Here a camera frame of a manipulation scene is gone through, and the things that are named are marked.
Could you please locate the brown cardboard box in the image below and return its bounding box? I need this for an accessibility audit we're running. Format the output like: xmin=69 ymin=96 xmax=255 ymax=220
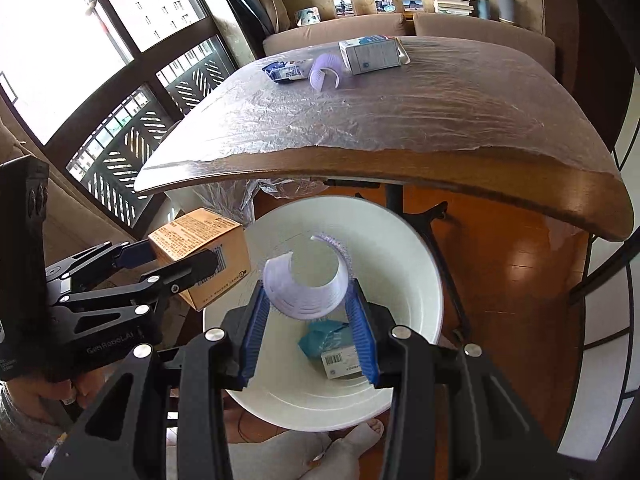
xmin=147 ymin=207 xmax=253 ymax=312

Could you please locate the blue paper bag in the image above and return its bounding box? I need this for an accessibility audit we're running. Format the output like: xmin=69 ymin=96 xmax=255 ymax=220
xmin=298 ymin=320 xmax=354 ymax=360

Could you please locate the small white barcode box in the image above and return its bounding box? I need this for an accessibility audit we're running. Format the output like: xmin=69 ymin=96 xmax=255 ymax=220
xmin=321 ymin=344 xmax=361 ymax=380

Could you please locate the Tempo tissue pack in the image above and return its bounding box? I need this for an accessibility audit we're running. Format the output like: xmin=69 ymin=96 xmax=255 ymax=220
xmin=262 ymin=58 xmax=314 ymax=84

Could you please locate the white blue medicine box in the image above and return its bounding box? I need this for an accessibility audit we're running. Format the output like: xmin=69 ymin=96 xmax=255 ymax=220
xmin=338 ymin=35 xmax=411 ymax=75

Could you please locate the white trash bin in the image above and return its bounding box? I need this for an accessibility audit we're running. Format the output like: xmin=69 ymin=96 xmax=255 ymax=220
xmin=203 ymin=195 xmax=444 ymax=432

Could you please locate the person left hand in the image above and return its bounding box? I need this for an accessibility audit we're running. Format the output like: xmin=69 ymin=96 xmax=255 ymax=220
xmin=6 ymin=367 xmax=106 ymax=408

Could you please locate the person foot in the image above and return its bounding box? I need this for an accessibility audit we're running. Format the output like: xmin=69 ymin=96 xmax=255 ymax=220
xmin=344 ymin=418 xmax=384 ymax=456

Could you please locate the black table leg base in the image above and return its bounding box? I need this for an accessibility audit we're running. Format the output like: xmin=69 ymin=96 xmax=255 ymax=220
xmin=318 ymin=195 xmax=470 ymax=346

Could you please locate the clear plastic table cover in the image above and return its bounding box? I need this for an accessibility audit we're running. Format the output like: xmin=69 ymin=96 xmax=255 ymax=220
xmin=134 ymin=37 xmax=634 ymax=240

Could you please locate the left brown sofa cushion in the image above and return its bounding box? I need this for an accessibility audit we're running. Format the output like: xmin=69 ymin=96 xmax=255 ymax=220
xmin=262 ymin=13 xmax=414 ymax=55

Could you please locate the brown sofa cushion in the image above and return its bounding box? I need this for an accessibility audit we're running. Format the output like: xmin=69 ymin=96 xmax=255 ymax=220
xmin=262 ymin=13 xmax=414 ymax=55
xmin=413 ymin=13 xmax=555 ymax=75

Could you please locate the right brown sofa cushion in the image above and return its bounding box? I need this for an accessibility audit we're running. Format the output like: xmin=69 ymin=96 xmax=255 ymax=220
xmin=413 ymin=13 xmax=555 ymax=75

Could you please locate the blue cylindrical container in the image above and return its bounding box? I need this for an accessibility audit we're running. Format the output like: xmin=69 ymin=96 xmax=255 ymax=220
xmin=476 ymin=0 xmax=491 ymax=20

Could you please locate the grey cylindrical speaker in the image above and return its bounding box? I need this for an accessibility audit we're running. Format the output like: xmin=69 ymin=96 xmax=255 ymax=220
xmin=497 ymin=0 xmax=516 ymax=24

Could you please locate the dark wooden cabinet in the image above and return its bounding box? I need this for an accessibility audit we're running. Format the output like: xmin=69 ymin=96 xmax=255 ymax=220
xmin=542 ymin=0 xmax=636 ymax=148

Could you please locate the photo frame far left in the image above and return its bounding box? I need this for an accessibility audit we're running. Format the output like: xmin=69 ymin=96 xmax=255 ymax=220
xmin=296 ymin=6 xmax=321 ymax=27

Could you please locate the photo frame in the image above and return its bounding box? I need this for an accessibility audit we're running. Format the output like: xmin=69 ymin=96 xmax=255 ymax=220
xmin=296 ymin=6 xmax=321 ymax=27
xmin=373 ymin=0 xmax=396 ymax=13
xmin=402 ymin=0 xmax=424 ymax=15
xmin=332 ymin=0 xmax=356 ymax=18

